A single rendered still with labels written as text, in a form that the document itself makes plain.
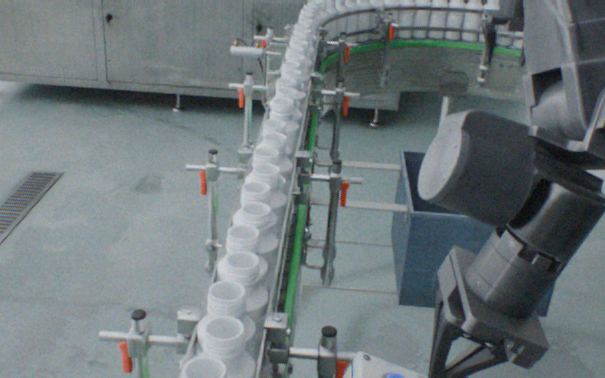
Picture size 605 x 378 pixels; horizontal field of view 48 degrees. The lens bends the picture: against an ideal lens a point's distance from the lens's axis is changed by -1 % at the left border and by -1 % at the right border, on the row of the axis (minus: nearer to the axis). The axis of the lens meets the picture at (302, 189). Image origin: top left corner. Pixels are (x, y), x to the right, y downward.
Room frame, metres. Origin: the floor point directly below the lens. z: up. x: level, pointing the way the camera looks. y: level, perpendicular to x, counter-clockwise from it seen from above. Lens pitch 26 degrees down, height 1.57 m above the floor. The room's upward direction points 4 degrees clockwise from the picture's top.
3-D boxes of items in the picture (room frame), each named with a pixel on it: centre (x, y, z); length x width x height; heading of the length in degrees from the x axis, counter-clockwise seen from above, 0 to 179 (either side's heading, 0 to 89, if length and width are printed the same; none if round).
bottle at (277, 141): (0.99, 0.05, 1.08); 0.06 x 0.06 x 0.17
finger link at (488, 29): (1.33, -0.36, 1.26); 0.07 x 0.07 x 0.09; 87
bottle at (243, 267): (0.63, 0.06, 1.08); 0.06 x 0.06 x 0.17
